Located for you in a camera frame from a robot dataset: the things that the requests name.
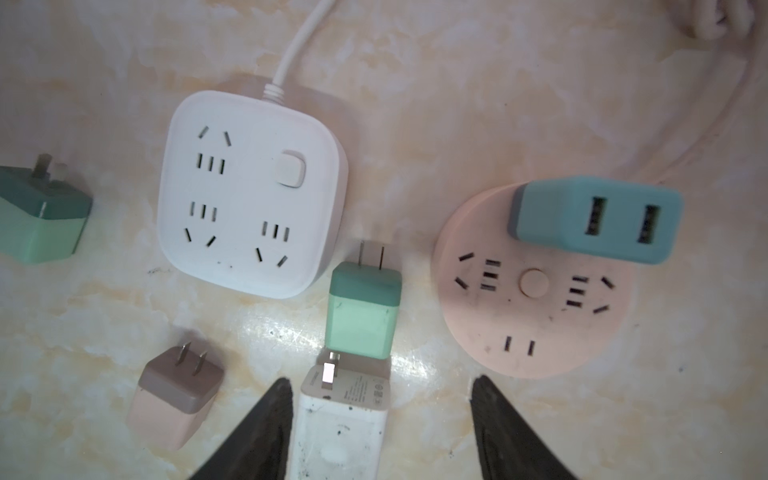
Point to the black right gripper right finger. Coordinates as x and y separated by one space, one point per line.
508 448

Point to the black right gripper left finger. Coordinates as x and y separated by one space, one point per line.
258 448

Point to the green charger plug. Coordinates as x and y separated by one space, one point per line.
364 301
43 216

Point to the teal dual USB charger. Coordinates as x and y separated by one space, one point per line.
598 216

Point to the white charger plug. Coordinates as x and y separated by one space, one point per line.
340 422

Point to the pink charger plug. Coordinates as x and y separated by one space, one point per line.
173 397

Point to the pink round power strip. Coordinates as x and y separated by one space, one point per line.
520 309

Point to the white square power strip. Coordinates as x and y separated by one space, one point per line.
251 194

